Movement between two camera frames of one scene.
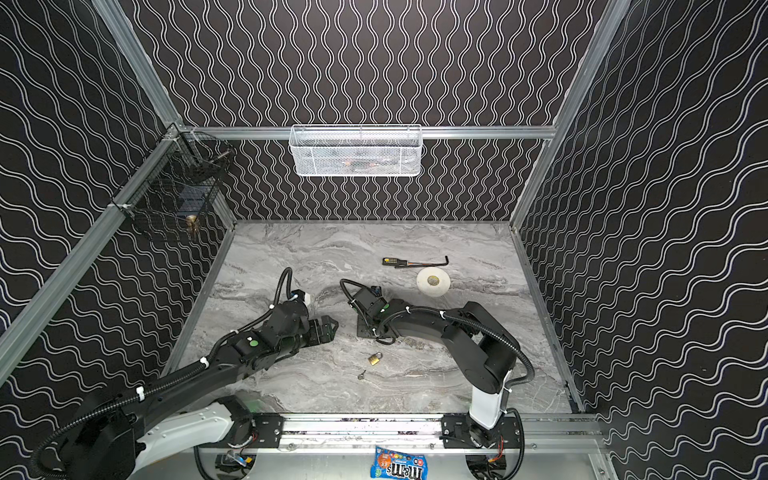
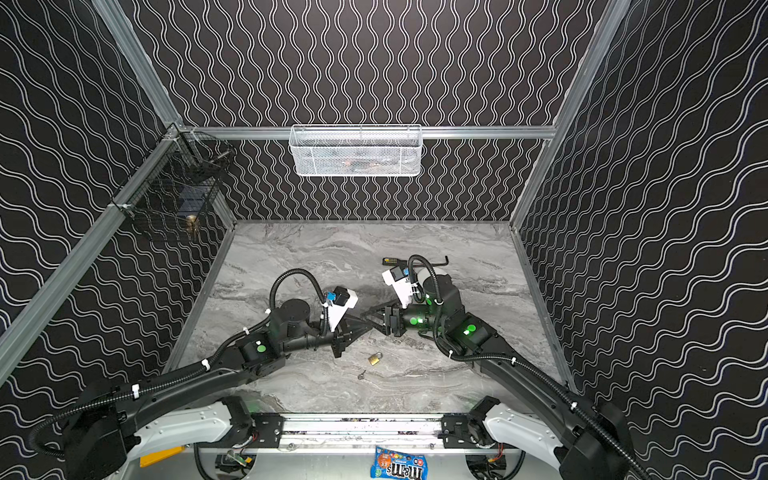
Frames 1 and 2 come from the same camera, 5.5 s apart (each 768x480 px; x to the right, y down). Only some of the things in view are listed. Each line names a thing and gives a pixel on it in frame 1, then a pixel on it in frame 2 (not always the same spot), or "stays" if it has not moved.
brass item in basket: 192,222 stays
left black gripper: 313,330 -> 335,339
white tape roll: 433,290 stays
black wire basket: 178,179 stays
